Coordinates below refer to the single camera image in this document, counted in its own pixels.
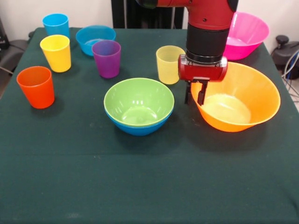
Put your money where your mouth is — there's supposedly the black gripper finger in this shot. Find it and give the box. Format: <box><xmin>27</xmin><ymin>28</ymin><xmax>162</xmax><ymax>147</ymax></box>
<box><xmin>184</xmin><ymin>81</ymin><xmax>192</xmax><ymax>105</ymax></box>
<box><xmin>197</xmin><ymin>83</ymin><xmax>208</xmax><ymax>105</ymax></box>

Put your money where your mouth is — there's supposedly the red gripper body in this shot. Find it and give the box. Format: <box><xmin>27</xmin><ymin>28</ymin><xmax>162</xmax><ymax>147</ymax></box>
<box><xmin>178</xmin><ymin>54</ymin><xmax>228</xmax><ymax>83</ymax></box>

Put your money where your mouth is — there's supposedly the orange bowl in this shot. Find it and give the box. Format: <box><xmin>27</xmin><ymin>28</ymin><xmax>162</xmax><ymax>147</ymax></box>
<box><xmin>190</xmin><ymin>62</ymin><xmax>282</xmax><ymax>133</ymax></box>

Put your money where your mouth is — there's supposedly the large blue bowl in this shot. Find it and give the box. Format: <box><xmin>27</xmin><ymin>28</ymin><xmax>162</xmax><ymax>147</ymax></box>
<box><xmin>104</xmin><ymin>109</ymin><xmax>174</xmax><ymax>137</ymax></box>

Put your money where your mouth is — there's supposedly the pink bowl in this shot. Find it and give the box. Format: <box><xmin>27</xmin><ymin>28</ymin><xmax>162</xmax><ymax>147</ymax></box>
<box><xmin>223</xmin><ymin>11</ymin><xmax>270</xmax><ymax>61</ymax></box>

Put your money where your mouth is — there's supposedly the pale translucent yellow cup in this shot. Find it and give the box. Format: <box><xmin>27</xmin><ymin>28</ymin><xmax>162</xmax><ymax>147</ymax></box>
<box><xmin>156</xmin><ymin>45</ymin><xmax>186</xmax><ymax>85</ymax></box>

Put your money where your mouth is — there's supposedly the purple cup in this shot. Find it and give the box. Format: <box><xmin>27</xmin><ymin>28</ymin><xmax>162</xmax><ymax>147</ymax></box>
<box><xmin>91</xmin><ymin>39</ymin><xmax>122</xmax><ymax>79</ymax></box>

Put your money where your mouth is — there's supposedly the small blue bowl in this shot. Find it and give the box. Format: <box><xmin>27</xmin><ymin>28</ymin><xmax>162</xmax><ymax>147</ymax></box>
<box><xmin>75</xmin><ymin>25</ymin><xmax>117</xmax><ymax>57</ymax></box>

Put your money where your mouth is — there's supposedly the dark green tablecloth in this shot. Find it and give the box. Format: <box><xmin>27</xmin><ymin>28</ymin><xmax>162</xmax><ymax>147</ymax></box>
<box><xmin>0</xmin><ymin>27</ymin><xmax>299</xmax><ymax>224</ymax></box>

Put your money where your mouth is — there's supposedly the blue cup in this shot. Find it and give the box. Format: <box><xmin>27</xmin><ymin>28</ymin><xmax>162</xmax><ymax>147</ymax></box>
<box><xmin>42</xmin><ymin>13</ymin><xmax>70</xmax><ymax>39</ymax></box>

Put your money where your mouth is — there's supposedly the red cup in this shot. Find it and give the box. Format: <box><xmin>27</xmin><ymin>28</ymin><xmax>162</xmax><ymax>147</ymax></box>
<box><xmin>16</xmin><ymin>66</ymin><xmax>55</xmax><ymax>110</ymax></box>

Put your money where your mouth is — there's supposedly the tangle of floor cables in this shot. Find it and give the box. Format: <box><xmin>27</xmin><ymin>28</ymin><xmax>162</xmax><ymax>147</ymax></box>
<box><xmin>281</xmin><ymin>50</ymin><xmax>299</xmax><ymax>103</ymax></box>

